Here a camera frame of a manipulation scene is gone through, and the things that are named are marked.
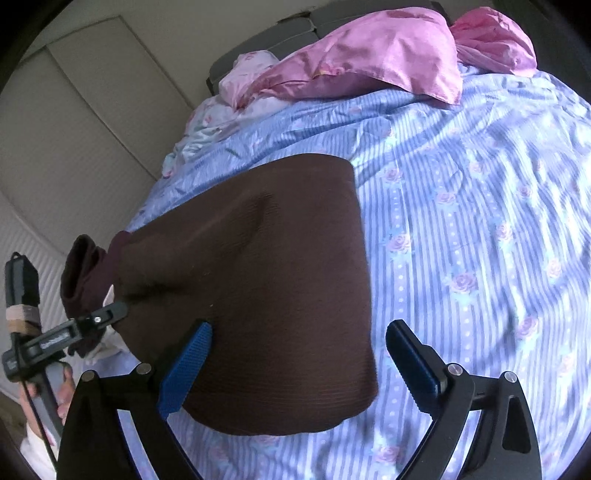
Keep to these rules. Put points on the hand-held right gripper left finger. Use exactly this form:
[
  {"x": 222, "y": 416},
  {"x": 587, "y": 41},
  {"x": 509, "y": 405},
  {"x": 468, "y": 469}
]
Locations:
[{"x": 184, "y": 369}]

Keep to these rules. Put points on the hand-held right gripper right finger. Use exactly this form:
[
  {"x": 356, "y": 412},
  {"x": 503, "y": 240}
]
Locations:
[{"x": 411, "y": 360}]

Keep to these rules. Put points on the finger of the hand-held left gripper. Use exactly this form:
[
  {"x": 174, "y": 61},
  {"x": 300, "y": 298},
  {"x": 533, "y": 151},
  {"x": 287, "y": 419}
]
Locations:
[{"x": 106, "y": 316}]

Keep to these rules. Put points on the dark brown fleece pants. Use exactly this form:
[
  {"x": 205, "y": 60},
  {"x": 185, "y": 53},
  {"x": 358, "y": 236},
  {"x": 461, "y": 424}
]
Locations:
[{"x": 254, "y": 277}]

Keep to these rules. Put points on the person's left forearm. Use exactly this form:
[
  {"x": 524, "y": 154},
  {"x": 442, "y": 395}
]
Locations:
[{"x": 34, "y": 438}]

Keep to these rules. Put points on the person's left hand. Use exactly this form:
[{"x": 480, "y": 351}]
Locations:
[{"x": 65, "y": 387}]

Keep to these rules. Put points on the white crumpled garment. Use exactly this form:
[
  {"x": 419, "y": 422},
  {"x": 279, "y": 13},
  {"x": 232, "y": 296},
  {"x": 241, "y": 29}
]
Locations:
[{"x": 108, "y": 349}]

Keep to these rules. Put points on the dark brown crumpled garment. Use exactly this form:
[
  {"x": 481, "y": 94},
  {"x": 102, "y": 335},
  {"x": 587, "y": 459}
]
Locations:
[{"x": 81, "y": 286}]

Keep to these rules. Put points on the blue striped floral bedsheet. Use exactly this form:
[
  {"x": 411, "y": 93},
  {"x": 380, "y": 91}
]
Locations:
[{"x": 485, "y": 230}]

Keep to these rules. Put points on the cream wardrobe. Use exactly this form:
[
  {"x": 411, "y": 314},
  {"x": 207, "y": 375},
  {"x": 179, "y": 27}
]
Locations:
[{"x": 92, "y": 115}]

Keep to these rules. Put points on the pale floral duvet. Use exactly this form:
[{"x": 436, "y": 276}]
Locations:
[{"x": 240, "y": 83}]

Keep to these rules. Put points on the large pink pillow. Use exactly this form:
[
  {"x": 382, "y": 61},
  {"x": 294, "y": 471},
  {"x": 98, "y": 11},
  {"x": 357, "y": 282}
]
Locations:
[{"x": 383, "y": 55}]

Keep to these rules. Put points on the grey padded headboard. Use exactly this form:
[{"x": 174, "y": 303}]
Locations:
[{"x": 258, "y": 50}]

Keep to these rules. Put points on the small crumpled pink pillow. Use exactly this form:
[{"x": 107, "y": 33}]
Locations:
[{"x": 498, "y": 41}]

